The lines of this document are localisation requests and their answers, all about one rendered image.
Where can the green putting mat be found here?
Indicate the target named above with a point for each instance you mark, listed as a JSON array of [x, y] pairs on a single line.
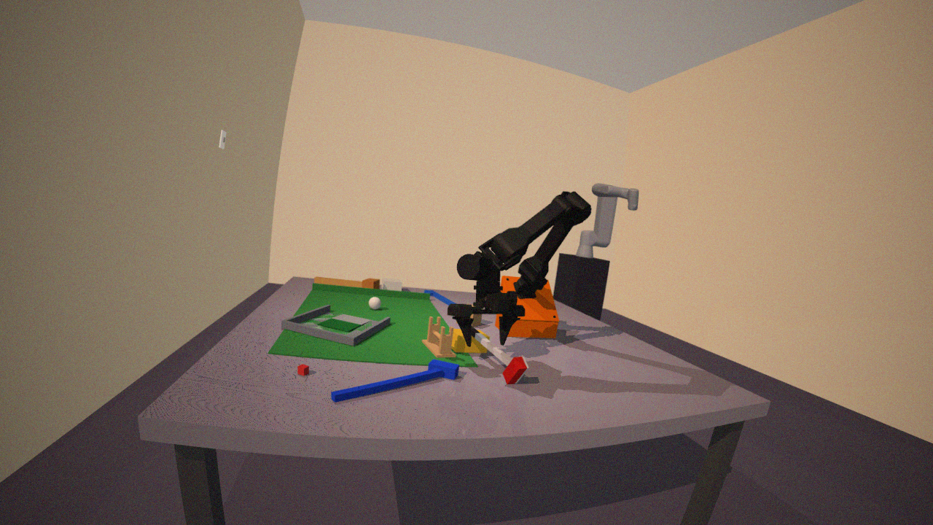
[[399, 343]]

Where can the brown wooden mallet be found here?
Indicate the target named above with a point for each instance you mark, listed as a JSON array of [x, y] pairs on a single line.
[[367, 283]]

